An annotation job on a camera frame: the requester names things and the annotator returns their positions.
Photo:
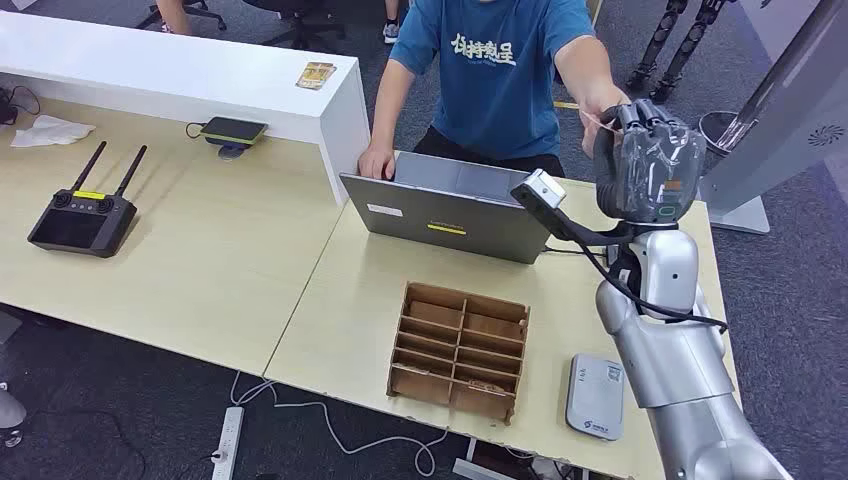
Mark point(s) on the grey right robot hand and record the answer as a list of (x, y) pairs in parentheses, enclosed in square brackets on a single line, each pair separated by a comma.
[(649, 172)]

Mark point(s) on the person's left hand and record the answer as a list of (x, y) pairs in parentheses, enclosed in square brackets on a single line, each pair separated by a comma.
[(599, 104)]

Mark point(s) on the person's right hand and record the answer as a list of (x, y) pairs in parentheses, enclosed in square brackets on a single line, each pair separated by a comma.
[(378, 162)]

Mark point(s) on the person's left forearm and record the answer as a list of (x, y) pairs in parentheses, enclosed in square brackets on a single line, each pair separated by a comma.
[(586, 66)]

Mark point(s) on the person's right forearm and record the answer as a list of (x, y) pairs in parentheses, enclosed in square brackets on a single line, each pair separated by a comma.
[(387, 106)]

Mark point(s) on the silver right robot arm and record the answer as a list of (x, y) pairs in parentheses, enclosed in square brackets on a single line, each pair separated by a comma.
[(669, 371)]

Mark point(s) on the person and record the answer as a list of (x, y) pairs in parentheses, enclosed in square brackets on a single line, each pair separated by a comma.
[(497, 86), (391, 33), (173, 13)]

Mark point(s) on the white card reader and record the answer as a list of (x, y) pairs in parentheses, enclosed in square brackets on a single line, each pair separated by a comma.
[(593, 397)]

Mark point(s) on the wooden card organizer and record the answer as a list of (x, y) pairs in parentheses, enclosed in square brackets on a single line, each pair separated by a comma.
[(424, 391)]

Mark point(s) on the patterned room key card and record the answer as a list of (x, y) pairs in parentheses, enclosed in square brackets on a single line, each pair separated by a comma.
[(484, 385)]

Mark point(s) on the chrome stanchion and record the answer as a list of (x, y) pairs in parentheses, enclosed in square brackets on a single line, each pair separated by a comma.
[(715, 129)]

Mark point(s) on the humanoid robot with black legs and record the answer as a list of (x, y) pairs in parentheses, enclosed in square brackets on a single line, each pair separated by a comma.
[(661, 40)]

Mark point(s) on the grey laptop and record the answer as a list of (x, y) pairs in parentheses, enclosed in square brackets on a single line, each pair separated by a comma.
[(450, 225)]

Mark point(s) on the grey kiosk stand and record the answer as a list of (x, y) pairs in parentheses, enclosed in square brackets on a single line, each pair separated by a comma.
[(782, 119)]

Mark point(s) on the round grey phone stand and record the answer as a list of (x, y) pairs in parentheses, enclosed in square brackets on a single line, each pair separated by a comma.
[(230, 154)]

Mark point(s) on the black green phone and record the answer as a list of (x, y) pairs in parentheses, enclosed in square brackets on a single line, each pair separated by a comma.
[(232, 129)]

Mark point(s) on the white counter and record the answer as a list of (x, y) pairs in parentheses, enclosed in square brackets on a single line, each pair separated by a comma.
[(166, 73)]

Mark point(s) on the black remote controller with antennas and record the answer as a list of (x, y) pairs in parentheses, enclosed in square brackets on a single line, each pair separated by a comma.
[(79, 228)]

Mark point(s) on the white power strip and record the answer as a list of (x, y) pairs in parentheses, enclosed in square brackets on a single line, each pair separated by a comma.
[(228, 437)]

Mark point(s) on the white tissue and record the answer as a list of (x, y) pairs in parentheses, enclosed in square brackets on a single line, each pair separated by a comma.
[(50, 132)]

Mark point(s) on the grey caster foot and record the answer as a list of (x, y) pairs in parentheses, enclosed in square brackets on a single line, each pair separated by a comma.
[(10, 411)]

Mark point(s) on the white desk frame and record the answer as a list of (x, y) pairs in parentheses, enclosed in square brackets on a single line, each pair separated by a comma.
[(472, 472)]

